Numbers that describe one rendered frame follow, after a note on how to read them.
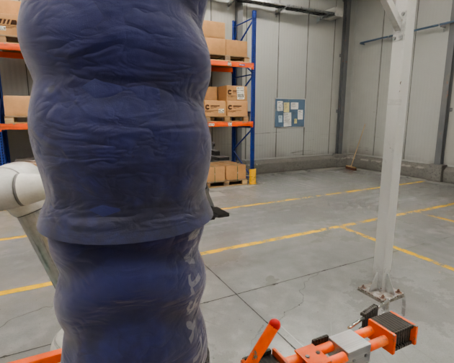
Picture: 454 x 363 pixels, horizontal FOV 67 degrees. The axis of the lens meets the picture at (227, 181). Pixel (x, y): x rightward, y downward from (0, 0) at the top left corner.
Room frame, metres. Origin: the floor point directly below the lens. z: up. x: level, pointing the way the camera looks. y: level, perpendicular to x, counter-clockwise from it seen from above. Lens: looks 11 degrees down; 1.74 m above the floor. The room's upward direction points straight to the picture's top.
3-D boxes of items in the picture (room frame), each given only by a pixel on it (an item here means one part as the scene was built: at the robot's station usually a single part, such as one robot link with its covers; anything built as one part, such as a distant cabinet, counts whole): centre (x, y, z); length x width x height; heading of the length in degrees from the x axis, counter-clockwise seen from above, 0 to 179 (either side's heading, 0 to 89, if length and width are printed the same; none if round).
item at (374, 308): (0.78, -0.32, 1.23); 0.31 x 0.03 x 0.05; 130
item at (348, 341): (0.69, -0.27, 1.22); 0.07 x 0.07 x 0.04; 27
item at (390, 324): (0.74, -0.40, 1.23); 0.08 x 0.07 x 0.05; 117
